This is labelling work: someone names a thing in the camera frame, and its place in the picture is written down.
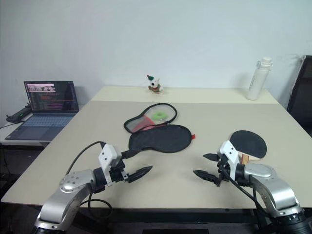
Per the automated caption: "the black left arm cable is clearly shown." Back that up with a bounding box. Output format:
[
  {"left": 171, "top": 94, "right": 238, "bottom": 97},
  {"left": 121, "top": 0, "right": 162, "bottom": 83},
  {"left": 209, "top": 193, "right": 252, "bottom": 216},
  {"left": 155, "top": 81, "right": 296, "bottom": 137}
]
[{"left": 65, "top": 140, "right": 113, "bottom": 211}]

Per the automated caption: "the black table frame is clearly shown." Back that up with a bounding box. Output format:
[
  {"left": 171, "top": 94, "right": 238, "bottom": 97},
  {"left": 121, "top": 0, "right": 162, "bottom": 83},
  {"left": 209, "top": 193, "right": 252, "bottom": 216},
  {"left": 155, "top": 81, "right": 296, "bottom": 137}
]
[{"left": 78, "top": 208, "right": 259, "bottom": 226}]

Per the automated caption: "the black device with green light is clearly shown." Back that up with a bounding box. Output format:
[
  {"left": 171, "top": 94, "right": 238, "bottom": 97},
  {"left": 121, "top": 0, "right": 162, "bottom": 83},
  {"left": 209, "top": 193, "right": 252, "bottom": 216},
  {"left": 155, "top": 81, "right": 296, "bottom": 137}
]
[{"left": 6, "top": 103, "right": 32, "bottom": 123}]

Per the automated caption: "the green ring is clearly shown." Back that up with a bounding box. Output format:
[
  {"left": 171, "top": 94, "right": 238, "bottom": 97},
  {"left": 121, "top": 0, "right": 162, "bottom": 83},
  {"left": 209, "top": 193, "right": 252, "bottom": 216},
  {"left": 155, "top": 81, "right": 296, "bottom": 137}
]
[{"left": 151, "top": 110, "right": 167, "bottom": 121}]

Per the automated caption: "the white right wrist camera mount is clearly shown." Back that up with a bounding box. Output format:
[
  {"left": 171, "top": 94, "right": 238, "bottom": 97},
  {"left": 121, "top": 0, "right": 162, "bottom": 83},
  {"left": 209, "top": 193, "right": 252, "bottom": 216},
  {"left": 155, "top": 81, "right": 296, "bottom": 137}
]
[{"left": 217, "top": 140, "right": 241, "bottom": 181}]

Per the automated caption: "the white plush dog toy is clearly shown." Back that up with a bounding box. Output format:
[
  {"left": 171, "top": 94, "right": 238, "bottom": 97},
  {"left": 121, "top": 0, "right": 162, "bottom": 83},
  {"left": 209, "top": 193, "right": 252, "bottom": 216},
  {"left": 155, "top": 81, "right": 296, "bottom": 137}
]
[{"left": 146, "top": 75, "right": 164, "bottom": 95}]

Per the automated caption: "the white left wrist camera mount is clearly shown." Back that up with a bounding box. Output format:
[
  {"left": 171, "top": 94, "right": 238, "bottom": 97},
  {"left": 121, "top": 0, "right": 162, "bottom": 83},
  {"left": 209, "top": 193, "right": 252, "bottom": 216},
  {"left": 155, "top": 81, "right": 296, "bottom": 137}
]
[{"left": 97, "top": 144, "right": 122, "bottom": 188}]

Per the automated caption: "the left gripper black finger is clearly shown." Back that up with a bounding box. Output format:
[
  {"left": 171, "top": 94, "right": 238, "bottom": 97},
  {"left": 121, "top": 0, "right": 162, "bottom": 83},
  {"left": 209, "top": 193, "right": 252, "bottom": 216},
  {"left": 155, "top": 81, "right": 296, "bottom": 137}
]
[
  {"left": 126, "top": 165, "right": 153, "bottom": 183},
  {"left": 120, "top": 149, "right": 141, "bottom": 159}
]

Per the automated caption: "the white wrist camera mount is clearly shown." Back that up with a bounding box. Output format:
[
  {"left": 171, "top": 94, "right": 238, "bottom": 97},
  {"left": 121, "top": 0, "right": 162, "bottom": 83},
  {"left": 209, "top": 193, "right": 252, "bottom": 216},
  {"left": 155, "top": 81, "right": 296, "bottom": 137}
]
[
  {"left": 97, "top": 144, "right": 122, "bottom": 188},
  {"left": 217, "top": 140, "right": 241, "bottom": 181}
]

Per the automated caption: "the white water bottle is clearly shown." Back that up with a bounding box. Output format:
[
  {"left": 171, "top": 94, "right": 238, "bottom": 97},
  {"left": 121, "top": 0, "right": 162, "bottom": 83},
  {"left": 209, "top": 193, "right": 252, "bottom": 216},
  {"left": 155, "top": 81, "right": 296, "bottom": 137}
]
[{"left": 245, "top": 57, "right": 273, "bottom": 101}]

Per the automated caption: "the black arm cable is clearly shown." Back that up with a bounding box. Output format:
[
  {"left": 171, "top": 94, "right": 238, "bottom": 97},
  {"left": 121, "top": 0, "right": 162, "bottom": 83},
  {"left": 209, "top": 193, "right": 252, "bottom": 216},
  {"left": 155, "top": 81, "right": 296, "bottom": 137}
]
[
  {"left": 217, "top": 160, "right": 269, "bottom": 234},
  {"left": 65, "top": 140, "right": 113, "bottom": 211}
]

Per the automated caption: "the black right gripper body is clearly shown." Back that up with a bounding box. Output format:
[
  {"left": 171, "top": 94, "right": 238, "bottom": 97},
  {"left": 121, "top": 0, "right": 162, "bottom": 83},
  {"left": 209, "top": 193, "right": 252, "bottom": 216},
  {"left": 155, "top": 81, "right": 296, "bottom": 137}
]
[{"left": 215, "top": 156, "right": 232, "bottom": 188}]

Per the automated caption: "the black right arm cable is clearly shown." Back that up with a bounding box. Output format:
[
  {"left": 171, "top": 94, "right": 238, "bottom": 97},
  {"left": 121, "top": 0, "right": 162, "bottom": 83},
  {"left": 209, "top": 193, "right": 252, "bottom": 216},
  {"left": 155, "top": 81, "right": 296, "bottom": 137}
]
[{"left": 217, "top": 160, "right": 269, "bottom": 234}]

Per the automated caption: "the black table tennis paddle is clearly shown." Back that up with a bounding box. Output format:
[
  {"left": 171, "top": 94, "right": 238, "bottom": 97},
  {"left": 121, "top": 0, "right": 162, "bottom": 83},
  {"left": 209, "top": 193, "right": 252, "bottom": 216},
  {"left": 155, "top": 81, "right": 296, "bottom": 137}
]
[{"left": 230, "top": 130, "right": 267, "bottom": 164}]

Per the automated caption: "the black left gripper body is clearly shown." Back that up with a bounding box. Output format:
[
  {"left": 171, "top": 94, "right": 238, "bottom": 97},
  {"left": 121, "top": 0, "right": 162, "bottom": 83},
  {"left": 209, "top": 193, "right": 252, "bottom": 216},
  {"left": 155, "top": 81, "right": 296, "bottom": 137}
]
[{"left": 109, "top": 157, "right": 129, "bottom": 184}]

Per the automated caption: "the black chair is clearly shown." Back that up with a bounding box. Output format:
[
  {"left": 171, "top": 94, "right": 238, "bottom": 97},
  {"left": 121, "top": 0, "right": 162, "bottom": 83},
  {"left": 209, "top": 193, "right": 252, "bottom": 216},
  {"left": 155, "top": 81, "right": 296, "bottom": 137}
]
[{"left": 287, "top": 55, "right": 312, "bottom": 137}]

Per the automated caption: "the open grey laptop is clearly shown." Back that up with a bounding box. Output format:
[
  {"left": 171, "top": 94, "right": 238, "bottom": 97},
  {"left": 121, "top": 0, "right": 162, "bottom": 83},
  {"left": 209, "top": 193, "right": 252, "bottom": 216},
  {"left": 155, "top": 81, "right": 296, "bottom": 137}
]
[{"left": 5, "top": 80, "right": 80, "bottom": 141}]

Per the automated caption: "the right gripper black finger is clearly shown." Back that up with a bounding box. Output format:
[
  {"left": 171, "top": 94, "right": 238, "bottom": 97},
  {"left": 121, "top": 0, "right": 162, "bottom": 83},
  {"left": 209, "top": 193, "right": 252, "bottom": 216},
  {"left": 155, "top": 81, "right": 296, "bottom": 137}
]
[
  {"left": 202, "top": 153, "right": 220, "bottom": 162},
  {"left": 193, "top": 170, "right": 220, "bottom": 185}
]

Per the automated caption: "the black racket cover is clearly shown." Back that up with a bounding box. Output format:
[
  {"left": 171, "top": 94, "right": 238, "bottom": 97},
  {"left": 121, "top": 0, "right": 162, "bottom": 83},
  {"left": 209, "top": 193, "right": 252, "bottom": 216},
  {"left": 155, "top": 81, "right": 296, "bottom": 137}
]
[{"left": 123, "top": 102, "right": 196, "bottom": 157}]

